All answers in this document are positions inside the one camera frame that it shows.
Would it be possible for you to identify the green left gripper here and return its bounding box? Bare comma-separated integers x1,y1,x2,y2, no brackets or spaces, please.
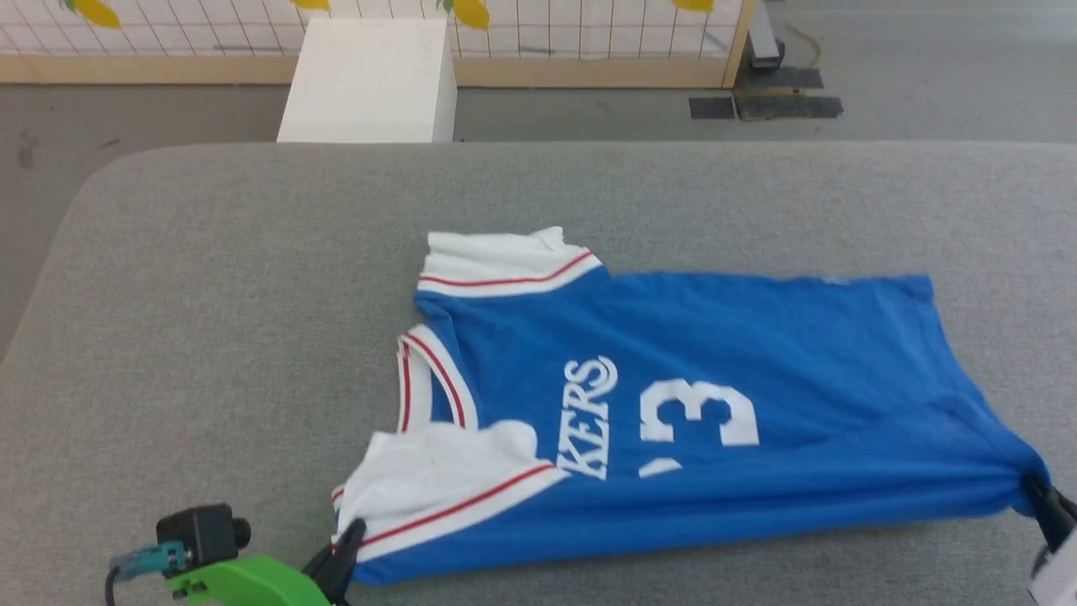
167,518,368,606

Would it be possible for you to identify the long black floor mat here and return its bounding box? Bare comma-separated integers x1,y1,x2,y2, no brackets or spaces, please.
735,93,845,121

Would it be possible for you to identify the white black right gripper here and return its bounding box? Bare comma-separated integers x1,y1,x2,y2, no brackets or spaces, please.
1021,473,1077,606

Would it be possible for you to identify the wood-framed grid partition lemon print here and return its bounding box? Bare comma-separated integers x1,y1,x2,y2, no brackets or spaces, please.
0,0,759,90

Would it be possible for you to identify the black cable with teal plug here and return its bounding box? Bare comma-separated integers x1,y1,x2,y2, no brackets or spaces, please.
103,541,188,606

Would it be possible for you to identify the yellow floor cable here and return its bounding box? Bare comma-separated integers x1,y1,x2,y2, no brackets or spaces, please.
787,20,825,70

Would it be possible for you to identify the blue basketball jersey white trim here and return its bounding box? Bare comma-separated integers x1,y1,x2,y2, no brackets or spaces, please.
331,226,1052,587

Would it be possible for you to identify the grey metal stand foot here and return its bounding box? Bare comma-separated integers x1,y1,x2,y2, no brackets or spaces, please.
747,0,786,69

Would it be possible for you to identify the dark grey floor mat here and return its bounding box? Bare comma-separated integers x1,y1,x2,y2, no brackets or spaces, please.
736,67,825,91

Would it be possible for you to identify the white rectangular box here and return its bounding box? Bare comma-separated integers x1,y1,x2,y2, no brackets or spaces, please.
276,19,459,145

